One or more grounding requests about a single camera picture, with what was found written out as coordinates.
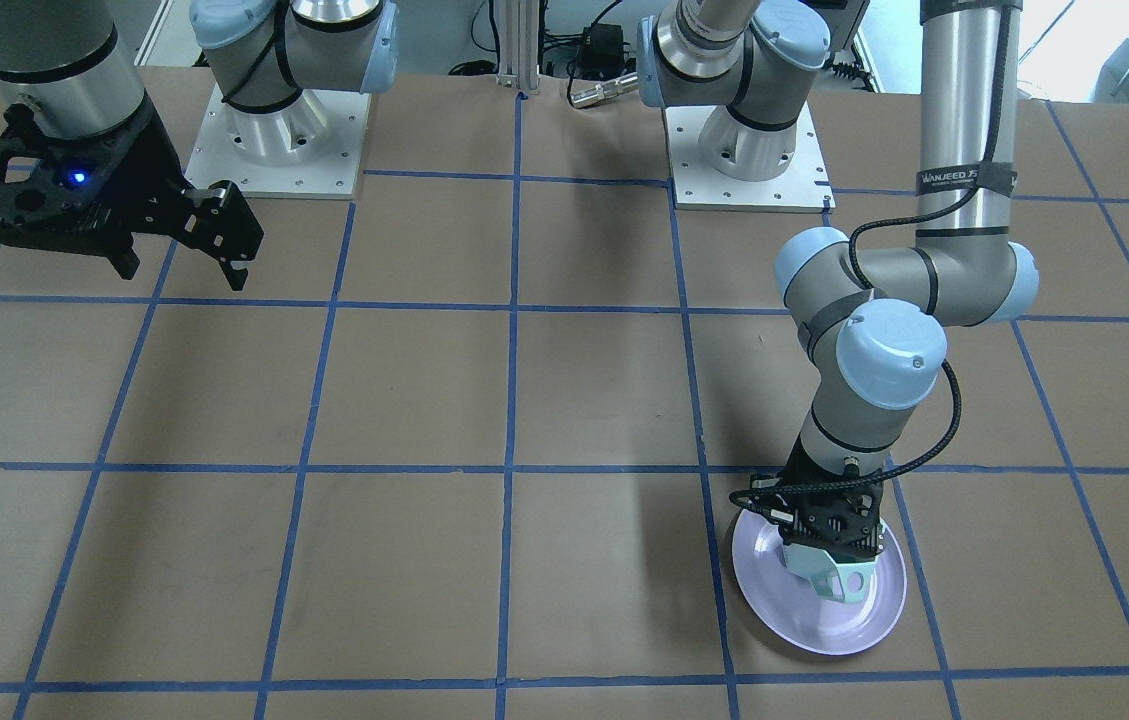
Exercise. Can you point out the mint hexagonal cup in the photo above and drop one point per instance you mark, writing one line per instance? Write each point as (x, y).
(834, 578)

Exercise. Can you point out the lilac round plate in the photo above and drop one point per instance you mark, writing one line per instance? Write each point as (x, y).
(789, 605)

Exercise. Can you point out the aluminium frame post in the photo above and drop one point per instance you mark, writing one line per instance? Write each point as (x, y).
(518, 27)

